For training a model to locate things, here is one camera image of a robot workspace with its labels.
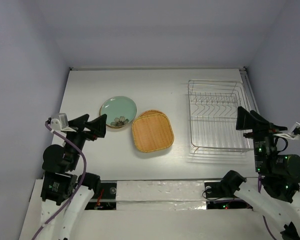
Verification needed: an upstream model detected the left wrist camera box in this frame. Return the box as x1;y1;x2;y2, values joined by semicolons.
50;113;69;131

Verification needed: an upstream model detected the round orange woven basket plate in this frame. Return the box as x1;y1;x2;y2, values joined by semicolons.
137;109;167;121

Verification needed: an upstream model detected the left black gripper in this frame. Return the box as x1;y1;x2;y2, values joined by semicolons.
64;112;107;168

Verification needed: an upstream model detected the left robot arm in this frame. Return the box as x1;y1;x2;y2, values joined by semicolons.
32;113;107;240

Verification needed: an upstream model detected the beige bird painted plate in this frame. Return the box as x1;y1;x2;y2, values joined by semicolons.
99;104;132;129

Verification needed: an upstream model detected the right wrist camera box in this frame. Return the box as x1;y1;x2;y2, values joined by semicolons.
274;122;300;140

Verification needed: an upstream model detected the green ceramic flower plate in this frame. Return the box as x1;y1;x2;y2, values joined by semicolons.
99;96;137;129

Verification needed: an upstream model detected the wire dish rack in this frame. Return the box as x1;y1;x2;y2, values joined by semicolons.
187;79;253;154

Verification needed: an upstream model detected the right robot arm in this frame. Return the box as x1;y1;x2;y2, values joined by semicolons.
202;106;300;240

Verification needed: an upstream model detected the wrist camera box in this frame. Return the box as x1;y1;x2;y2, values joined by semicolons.
274;122;300;140
50;113;69;131

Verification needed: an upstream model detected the square orange woven basket plate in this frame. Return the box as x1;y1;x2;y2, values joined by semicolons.
132;113;175;153

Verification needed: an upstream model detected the white foam block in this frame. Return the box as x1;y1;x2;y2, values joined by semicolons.
115;180;207;211

